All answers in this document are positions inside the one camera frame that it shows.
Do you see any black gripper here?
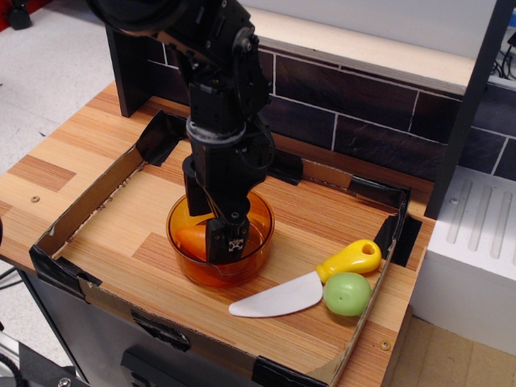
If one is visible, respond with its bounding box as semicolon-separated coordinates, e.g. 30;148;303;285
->
182;120;275;264

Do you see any orange toy carrot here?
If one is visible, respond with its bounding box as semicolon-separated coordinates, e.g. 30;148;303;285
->
176;225;206;261

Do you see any orange transparent plastic pot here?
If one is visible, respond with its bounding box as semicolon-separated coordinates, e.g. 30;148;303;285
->
167;192;275;287

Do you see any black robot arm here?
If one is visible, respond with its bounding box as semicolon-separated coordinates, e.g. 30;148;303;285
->
90;1;275;264

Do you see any cardboard fence with black tape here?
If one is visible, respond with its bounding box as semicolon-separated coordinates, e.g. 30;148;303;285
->
30;112;421;386

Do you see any green toy fruit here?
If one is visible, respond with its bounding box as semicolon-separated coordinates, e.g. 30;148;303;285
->
323;273;372;317

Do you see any dark tiled backsplash shelf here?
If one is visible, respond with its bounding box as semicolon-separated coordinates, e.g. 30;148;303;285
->
94;1;515;218

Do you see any white ribbed block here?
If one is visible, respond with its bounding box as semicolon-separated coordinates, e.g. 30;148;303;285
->
410;167;515;355

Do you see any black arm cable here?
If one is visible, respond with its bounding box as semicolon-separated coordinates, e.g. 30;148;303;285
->
237;116;277;169

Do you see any toy knife yellow handle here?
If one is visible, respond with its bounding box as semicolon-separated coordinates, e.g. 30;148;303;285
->
229;239;382;318

